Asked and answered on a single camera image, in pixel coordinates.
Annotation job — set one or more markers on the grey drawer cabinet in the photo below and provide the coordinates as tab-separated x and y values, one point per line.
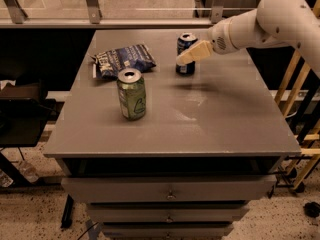
221	121

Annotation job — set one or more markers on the black floor object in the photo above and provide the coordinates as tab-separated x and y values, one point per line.
312	209

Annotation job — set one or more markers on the blue chip bag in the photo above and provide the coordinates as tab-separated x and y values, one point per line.
109	63

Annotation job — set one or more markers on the green soda can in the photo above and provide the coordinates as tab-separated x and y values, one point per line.
132	94

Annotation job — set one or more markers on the top grey drawer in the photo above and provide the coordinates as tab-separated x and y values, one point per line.
167	189

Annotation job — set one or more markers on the middle grey drawer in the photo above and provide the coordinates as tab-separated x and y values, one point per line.
167	213

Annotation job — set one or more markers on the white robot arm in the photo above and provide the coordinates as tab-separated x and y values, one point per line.
274	23

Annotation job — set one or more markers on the metal glass railing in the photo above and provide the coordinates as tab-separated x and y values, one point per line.
104	14

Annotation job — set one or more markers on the grey drawer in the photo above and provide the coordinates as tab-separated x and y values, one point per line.
167	189
165	231
167	213

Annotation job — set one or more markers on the clear plastic bottle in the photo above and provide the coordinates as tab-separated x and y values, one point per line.
28	171

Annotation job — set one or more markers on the black chair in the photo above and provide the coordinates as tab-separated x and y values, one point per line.
24	112

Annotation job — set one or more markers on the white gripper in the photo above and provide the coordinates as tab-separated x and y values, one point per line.
218	41

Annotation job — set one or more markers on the blue pepsi can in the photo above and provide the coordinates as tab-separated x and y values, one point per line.
184	41

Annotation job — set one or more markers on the bottom grey drawer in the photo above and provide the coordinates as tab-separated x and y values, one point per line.
165	231

